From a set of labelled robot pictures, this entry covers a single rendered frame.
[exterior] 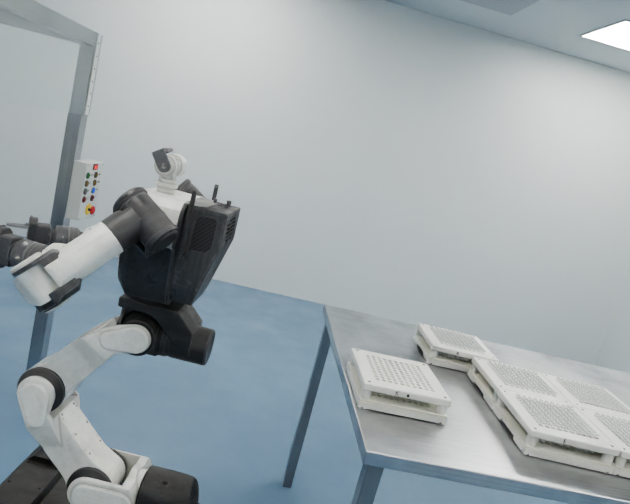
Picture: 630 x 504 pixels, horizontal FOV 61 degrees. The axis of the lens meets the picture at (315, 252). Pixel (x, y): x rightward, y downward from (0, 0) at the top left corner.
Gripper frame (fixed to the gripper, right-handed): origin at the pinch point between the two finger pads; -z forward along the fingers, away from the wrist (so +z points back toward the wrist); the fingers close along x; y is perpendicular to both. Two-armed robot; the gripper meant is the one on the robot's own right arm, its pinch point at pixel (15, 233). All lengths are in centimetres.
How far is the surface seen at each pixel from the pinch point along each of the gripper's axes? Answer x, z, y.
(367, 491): 24, 74, -105
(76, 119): -36, 19, 67
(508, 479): 13, 101, -120
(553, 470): 13, 119, -120
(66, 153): -20, 18, 68
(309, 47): -135, 222, 273
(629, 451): 6, 140, -126
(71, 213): 5, 23, 65
